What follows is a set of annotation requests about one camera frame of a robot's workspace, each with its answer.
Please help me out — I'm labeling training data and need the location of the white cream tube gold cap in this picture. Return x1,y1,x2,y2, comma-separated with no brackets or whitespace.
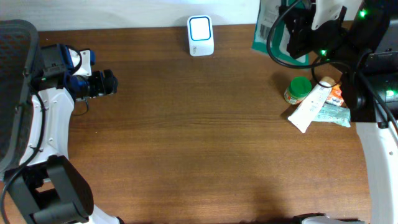
288,77,336,133

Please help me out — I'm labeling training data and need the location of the grey plastic mesh basket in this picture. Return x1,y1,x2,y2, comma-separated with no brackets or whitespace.
1,19,43,179

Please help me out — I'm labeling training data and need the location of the small orange carton box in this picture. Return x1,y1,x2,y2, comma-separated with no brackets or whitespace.
326,84,344,107

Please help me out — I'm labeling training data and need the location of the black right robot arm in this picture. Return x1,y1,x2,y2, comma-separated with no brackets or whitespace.
278,1,397,223

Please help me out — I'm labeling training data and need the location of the green lid jar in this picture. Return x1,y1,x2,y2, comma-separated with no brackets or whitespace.
284,77,312,105

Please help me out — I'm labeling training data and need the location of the pale green wipes packet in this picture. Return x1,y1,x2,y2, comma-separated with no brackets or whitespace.
313,103,351,128

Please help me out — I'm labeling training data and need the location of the white barcode scanner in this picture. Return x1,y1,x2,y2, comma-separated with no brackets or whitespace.
187,15,215,57

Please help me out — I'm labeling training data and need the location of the green white tape package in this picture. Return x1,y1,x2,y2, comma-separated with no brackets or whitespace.
251,0,310,67

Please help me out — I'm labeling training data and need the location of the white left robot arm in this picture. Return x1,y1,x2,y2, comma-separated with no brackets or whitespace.
1,44,121,223

